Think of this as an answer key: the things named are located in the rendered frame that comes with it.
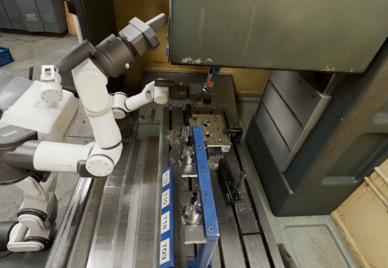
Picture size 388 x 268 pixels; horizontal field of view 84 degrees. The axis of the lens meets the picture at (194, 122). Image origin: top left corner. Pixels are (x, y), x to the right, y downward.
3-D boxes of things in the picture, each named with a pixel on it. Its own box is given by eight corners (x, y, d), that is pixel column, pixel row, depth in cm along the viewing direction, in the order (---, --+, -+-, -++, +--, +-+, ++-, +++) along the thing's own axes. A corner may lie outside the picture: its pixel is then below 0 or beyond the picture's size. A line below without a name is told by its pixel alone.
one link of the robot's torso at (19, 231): (11, 253, 137) (2, 245, 129) (28, 222, 152) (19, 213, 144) (46, 252, 140) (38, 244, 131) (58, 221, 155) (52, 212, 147)
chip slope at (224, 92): (135, 137, 171) (133, 111, 154) (144, 92, 222) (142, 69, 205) (243, 138, 182) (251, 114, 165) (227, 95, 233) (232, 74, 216)
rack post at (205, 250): (186, 277, 79) (194, 245, 60) (186, 261, 83) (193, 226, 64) (213, 275, 80) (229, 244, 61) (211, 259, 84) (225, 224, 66)
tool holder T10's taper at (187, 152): (192, 162, 80) (194, 149, 75) (180, 160, 80) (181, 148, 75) (193, 153, 83) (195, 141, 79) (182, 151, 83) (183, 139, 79)
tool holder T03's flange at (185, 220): (201, 226, 64) (202, 222, 63) (181, 227, 63) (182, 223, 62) (199, 207, 69) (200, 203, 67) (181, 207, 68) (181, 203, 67)
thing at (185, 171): (178, 177, 76) (178, 176, 75) (178, 166, 80) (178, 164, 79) (198, 177, 77) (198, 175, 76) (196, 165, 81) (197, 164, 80)
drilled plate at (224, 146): (189, 152, 122) (190, 145, 118) (186, 119, 144) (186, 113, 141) (228, 152, 125) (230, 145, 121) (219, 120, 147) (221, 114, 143)
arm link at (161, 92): (176, 106, 108) (153, 105, 107) (176, 90, 114) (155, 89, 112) (178, 91, 99) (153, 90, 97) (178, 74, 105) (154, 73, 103)
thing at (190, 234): (181, 244, 59) (181, 243, 58) (180, 225, 63) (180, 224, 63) (205, 243, 60) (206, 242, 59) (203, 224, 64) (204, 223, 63)
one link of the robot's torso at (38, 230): (21, 252, 137) (11, 216, 109) (36, 221, 152) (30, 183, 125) (48, 253, 142) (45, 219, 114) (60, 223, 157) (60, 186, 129)
